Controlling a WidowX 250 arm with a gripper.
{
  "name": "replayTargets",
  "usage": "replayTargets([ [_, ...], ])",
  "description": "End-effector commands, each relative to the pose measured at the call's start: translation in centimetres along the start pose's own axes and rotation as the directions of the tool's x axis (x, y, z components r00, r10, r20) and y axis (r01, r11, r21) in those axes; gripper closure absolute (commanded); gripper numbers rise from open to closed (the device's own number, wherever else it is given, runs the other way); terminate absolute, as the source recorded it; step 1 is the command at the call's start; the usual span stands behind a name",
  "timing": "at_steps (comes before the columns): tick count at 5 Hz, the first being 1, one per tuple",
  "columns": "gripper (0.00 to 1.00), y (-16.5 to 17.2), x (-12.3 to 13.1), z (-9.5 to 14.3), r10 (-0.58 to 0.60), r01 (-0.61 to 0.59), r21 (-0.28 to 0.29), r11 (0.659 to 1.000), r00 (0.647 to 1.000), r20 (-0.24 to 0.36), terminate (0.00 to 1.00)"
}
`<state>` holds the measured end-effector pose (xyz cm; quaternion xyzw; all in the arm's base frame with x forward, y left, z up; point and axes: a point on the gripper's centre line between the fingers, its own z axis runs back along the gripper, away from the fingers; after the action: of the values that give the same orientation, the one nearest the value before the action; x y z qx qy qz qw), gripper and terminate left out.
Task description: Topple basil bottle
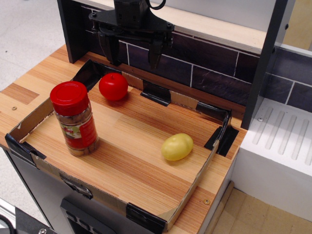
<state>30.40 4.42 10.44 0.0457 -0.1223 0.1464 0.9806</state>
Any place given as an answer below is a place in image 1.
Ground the white toy sink drainboard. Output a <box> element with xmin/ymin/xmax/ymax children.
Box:
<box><xmin>232</xmin><ymin>98</ymin><xmax>312</xmax><ymax>220</ymax></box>

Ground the basil bottle with red lid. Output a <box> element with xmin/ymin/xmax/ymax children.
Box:
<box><xmin>50</xmin><ymin>81</ymin><xmax>98</xmax><ymax>156</ymax></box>

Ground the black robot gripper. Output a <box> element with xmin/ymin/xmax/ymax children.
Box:
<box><xmin>89</xmin><ymin>0</ymin><xmax>175</xmax><ymax>70</ymax></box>

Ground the red toy tomato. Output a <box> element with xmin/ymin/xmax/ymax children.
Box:
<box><xmin>99</xmin><ymin>73</ymin><xmax>128</xmax><ymax>101</ymax></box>

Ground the yellow toy potato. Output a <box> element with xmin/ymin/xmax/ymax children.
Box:
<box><xmin>161</xmin><ymin>133</ymin><xmax>194</xmax><ymax>161</ymax></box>

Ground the black cable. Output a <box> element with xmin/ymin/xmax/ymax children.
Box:
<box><xmin>147</xmin><ymin>0</ymin><xmax>167</xmax><ymax>11</ymax></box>

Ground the cardboard fence with black tape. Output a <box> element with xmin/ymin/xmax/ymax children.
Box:
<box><xmin>0</xmin><ymin>58</ymin><xmax>245</xmax><ymax>234</ymax></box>

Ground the black oven control panel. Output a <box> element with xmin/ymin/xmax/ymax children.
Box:
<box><xmin>60</xmin><ymin>198</ymin><xmax>127</xmax><ymax>234</ymax></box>

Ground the dark grey shelf frame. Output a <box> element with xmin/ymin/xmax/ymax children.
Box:
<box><xmin>58</xmin><ymin>0</ymin><xmax>289</xmax><ymax>129</ymax></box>

